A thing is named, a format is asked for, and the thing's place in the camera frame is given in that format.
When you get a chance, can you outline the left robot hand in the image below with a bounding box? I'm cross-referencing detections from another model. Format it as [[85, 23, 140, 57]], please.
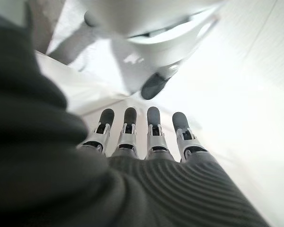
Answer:
[[0, 11, 270, 227]]

